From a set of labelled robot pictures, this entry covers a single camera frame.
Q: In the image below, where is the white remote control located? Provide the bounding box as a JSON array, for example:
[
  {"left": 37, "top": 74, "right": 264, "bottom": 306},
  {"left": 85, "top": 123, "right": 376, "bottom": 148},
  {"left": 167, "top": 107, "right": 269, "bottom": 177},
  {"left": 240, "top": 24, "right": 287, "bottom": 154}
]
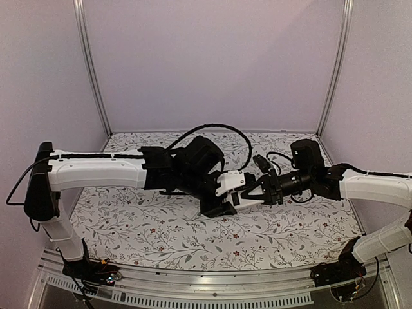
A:
[{"left": 223, "top": 190, "right": 262, "bottom": 210}]

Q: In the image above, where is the white battery cover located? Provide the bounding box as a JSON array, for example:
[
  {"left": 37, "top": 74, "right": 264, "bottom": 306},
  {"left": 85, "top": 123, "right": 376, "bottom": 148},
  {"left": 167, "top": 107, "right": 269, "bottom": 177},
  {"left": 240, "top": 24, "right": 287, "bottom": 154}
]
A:
[{"left": 184, "top": 208, "right": 198, "bottom": 220}]

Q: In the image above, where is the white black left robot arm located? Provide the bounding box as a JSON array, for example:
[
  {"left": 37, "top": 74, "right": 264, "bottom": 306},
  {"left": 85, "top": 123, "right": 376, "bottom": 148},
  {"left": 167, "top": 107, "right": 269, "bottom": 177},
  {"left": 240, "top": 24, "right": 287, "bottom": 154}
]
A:
[{"left": 21, "top": 136, "right": 245, "bottom": 279}]

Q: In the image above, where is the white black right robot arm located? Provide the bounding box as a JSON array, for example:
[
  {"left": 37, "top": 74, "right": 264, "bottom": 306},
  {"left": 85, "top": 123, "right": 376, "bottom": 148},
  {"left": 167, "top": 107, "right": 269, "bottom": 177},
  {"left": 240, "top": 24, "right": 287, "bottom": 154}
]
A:
[{"left": 239, "top": 139, "right": 411, "bottom": 281}]

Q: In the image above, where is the floral patterned table mat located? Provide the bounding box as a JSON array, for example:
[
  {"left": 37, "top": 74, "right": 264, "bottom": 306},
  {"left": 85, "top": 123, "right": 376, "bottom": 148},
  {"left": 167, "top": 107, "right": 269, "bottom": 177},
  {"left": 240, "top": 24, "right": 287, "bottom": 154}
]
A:
[{"left": 62, "top": 130, "right": 366, "bottom": 271}]

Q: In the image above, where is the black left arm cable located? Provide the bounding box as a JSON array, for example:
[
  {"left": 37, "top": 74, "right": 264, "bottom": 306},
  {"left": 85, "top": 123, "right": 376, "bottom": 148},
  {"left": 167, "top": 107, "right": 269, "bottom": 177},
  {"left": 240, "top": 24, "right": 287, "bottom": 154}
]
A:
[{"left": 167, "top": 123, "right": 253, "bottom": 171}]

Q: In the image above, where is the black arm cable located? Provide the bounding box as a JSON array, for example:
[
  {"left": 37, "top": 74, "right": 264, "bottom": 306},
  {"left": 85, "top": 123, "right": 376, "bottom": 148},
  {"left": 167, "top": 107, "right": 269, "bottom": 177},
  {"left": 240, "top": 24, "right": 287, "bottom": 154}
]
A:
[
  {"left": 167, "top": 123, "right": 253, "bottom": 171},
  {"left": 266, "top": 151, "right": 294, "bottom": 168}
]

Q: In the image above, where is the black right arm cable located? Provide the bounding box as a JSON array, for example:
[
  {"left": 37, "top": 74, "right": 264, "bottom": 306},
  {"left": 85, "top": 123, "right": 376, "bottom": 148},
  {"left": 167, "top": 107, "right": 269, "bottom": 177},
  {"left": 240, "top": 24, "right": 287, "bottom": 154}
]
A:
[{"left": 266, "top": 151, "right": 294, "bottom": 168}]

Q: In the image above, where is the aluminium front rail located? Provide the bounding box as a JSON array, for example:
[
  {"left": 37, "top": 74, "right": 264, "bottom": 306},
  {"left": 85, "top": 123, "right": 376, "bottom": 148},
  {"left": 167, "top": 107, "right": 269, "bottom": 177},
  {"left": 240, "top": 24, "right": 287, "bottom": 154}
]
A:
[{"left": 29, "top": 249, "right": 402, "bottom": 308}]

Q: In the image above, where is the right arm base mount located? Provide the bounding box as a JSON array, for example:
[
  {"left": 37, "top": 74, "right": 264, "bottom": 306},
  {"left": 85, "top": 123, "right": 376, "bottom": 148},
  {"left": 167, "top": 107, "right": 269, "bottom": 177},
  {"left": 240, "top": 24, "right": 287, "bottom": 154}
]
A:
[{"left": 310, "top": 236, "right": 366, "bottom": 287}]

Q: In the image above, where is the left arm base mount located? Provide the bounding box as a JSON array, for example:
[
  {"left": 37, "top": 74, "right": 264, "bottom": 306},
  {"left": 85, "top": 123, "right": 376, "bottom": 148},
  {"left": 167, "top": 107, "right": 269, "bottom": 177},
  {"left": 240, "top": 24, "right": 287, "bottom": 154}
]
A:
[{"left": 61, "top": 239, "right": 122, "bottom": 286}]

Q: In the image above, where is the right aluminium frame post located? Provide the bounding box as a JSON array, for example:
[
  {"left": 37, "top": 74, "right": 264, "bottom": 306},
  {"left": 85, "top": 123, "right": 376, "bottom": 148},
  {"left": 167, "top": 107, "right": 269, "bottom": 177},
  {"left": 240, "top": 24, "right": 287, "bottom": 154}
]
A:
[{"left": 316, "top": 0, "right": 354, "bottom": 138}]

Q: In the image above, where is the aluminium frame post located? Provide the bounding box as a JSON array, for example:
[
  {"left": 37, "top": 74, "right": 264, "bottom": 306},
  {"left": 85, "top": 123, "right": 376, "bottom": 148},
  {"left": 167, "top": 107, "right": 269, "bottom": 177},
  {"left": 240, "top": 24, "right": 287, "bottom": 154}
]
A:
[
  {"left": 73, "top": 0, "right": 113, "bottom": 137},
  {"left": 316, "top": 0, "right": 354, "bottom": 138}
]

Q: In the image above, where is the left aluminium frame post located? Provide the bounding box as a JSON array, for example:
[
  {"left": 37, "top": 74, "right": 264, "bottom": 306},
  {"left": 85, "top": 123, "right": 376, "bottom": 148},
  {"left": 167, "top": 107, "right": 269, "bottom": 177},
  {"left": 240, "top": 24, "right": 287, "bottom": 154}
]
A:
[{"left": 73, "top": 0, "right": 113, "bottom": 137}]

